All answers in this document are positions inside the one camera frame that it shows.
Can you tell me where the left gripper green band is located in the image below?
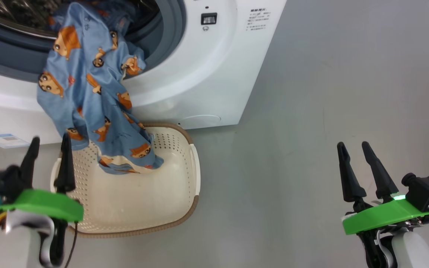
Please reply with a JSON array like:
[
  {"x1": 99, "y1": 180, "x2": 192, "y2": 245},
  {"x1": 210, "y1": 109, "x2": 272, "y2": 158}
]
[{"x1": 0, "y1": 133, "x2": 85, "y2": 267}]

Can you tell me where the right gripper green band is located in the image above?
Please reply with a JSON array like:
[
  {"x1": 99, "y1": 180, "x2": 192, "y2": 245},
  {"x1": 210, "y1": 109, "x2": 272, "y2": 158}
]
[{"x1": 336, "y1": 141, "x2": 429, "y2": 268}]

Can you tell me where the cream perforated laundry basket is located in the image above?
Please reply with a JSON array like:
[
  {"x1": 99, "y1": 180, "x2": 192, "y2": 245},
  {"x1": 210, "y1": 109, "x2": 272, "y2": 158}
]
[{"x1": 50, "y1": 123, "x2": 201, "y2": 239}]

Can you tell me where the white front-load washing machine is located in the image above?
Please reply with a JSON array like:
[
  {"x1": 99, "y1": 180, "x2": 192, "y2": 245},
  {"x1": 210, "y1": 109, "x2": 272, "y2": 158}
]
[{"x1": 0, "y1": 0, "x2": 287, "y2": 146}]

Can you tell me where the blue energy label sticker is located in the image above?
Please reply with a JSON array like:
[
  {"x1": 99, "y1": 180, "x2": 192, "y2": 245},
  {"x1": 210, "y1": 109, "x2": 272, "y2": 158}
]
[{"x1": 0, "y1": 133, "x2": 31, "y2": 149}]

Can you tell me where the round filter cover flap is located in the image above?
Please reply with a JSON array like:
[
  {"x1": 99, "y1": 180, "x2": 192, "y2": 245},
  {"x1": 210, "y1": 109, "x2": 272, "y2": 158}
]
[{"x1": 179, "y1": 115, "x2": 222, "y2": 128}]

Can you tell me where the thin brown cable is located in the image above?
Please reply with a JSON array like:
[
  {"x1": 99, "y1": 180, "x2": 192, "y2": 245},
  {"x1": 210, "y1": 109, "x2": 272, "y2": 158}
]
[{"x1": 65, "y1": 221, "x2": 79, "y2": 268}]

